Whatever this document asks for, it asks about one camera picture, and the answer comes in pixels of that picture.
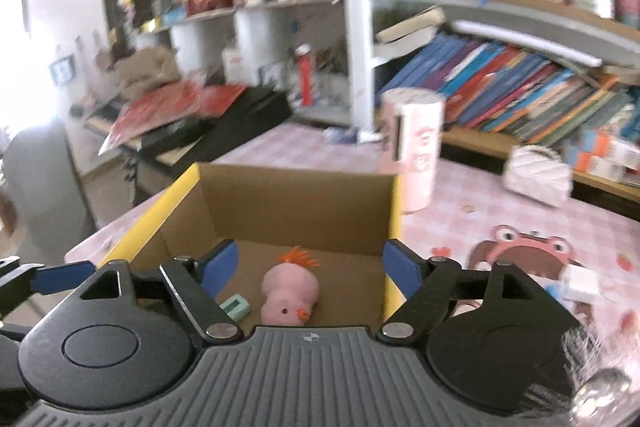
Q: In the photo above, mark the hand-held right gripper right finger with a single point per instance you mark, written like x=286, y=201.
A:
x=400, y=264

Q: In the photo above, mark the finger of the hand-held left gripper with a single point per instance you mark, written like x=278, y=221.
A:
x=65, y=277

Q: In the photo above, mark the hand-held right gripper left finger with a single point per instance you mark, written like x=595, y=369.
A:
x=220, y=264

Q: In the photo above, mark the yellow cardboard box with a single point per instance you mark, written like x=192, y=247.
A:
x=300, y=202

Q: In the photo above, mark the white charger plug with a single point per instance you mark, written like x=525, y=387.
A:
x=580, y=284

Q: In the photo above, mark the pink chick plush toy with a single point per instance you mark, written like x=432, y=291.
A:
x=287, y=287

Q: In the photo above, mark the pink printed tablecloth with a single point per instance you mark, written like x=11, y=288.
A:
x=475, y=217

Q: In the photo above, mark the grey chair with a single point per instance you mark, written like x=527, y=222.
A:
x=40, y=187

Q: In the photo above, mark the pink cartoon cylinder dispenser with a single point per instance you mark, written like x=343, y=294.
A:
x=415, y=147

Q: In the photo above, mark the small blue white bottle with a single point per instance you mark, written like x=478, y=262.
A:
x=350, y=136

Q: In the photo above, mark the black electronic keyboard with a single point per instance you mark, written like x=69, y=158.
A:
x=240, y=117

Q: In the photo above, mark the white quilted pearl purse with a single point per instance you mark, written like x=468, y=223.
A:
x=537, y=177

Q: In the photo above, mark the red envelope stack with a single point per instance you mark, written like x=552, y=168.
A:
x=220, y=97

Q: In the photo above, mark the red patterned paper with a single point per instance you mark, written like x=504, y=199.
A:
x=150, y=112

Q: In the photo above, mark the white box red label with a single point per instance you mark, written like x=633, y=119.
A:
x=232, y=66

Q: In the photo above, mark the row of blue spined books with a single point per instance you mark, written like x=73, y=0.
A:
x=500, y=87

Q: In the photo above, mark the red white bottle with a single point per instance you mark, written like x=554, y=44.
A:
x=304, y=77

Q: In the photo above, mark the brown towel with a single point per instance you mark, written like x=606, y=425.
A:
x=145, y=72

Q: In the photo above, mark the orange white medicine box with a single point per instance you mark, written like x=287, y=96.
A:
x=585, y=162
x=612, y=152

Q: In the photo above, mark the white bookshelf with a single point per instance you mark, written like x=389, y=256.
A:
x=357, y=57

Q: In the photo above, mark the white paged book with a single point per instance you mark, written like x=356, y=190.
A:
x=402, y=44

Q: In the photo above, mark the olive cover book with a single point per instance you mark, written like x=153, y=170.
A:
x=410, y=19

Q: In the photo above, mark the white light bar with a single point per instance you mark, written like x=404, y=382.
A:
x=525, y=41

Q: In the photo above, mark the small doll ornament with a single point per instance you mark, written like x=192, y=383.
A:
x=126, y=4

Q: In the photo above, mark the white jar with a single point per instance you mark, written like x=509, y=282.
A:
x=595, y=2

